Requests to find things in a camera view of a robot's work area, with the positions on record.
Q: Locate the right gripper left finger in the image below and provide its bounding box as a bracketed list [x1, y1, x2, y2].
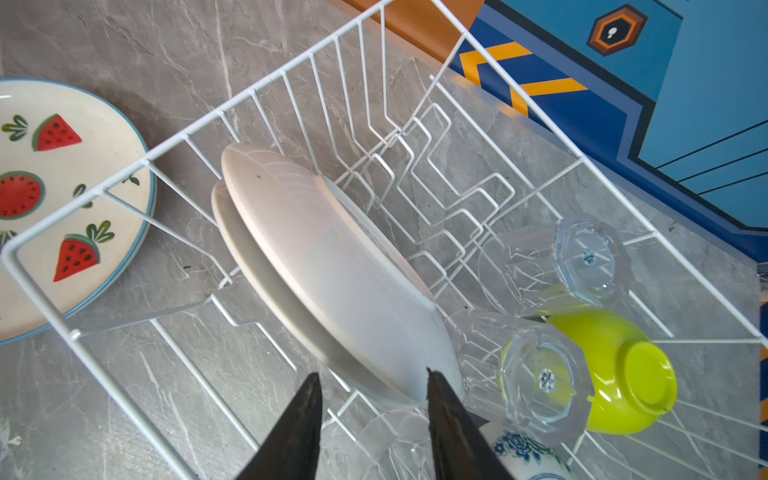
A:
[236, 372, 323, 480]

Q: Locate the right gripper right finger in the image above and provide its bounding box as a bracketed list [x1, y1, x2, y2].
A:
[427, 370, 513, 480]

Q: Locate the white wire dish rack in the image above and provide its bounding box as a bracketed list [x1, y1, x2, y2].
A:
[1, 1, 764, 479]

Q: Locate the watermelon pattern plate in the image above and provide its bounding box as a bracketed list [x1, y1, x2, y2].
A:
[1, 79, 157, 318]

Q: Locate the blue white porcelain bowl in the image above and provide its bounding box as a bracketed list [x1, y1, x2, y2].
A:
[480, 422, 574, 480]

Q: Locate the clear glass cup middle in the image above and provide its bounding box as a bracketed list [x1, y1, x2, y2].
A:
[446, 309, 595, 445]

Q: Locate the clear glass cup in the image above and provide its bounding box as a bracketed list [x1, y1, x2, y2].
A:
[477, 215, 633, 317]
[446, 309, 595, 445]

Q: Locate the white plate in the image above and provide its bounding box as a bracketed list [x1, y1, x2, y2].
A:
[221, 143, 462, 408]
[211, 179, 397, 397]

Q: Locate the lime green bowl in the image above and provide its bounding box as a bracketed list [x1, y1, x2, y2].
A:
[546, 308, 678, 435]

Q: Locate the clear glass cup far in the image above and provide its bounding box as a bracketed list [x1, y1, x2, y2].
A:
[477, 215, 633, 317]

